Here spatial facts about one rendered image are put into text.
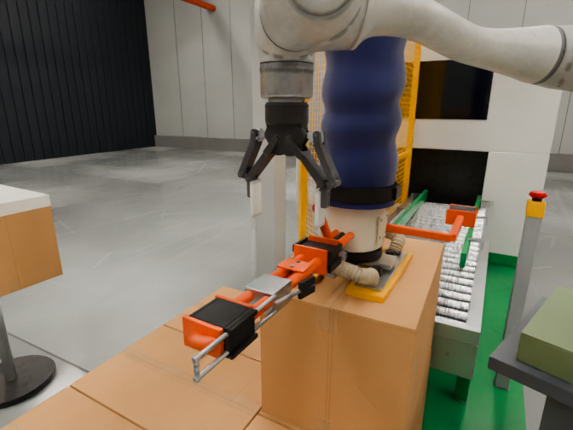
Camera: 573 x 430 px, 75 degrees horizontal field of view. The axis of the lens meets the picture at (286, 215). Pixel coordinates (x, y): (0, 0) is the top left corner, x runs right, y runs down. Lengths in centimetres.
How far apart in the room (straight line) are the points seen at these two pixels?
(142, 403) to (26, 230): 102
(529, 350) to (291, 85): 93
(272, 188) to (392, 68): 164
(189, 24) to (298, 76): 1322
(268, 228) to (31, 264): 136
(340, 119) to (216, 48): 1217
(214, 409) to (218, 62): 1218
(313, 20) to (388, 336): 69
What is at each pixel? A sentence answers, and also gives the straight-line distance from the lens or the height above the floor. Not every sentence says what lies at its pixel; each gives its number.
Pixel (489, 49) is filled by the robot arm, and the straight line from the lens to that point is 77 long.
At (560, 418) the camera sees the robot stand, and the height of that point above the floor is 58.
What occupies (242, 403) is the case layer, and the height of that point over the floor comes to 54.
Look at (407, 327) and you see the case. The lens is 90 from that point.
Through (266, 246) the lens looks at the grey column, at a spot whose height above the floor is 47.
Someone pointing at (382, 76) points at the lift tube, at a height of 148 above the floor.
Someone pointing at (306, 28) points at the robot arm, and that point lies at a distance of 46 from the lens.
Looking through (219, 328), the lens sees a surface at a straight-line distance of 57.
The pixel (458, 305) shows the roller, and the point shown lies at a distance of 192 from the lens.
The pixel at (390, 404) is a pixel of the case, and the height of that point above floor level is 73.
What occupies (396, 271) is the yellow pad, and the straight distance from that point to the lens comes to 111.
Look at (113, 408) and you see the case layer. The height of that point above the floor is 54.
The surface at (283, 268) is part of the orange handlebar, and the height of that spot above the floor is 109.
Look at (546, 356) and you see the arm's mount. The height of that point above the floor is 80.
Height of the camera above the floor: 141
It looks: 16 degrees down
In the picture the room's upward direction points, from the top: straight up
